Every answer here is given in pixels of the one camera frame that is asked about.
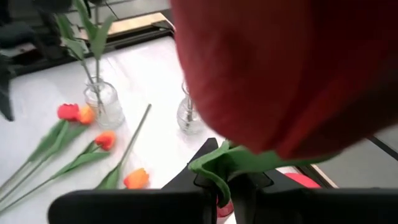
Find orange artificial tulip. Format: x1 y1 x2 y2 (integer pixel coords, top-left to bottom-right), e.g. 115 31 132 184
95 103 152 190
0 106 96 205
0 130 117 216

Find clear ribbed glass jar vase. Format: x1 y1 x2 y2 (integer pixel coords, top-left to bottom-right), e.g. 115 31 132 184
83 80 126 130

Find red artificial tulip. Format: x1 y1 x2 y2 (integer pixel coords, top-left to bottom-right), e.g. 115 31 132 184
170 0 398 208
0 103 81 190

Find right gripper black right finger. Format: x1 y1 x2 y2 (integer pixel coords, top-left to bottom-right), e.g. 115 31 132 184
228 169 398 224

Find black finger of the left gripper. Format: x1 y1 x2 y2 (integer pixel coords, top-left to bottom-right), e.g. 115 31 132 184
0 54 16 122

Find clear bottle-shaped glass vase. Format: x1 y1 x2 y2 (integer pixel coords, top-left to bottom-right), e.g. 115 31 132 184
176 82 206 135

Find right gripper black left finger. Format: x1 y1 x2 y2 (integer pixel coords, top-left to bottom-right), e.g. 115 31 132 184
48 138 219 224

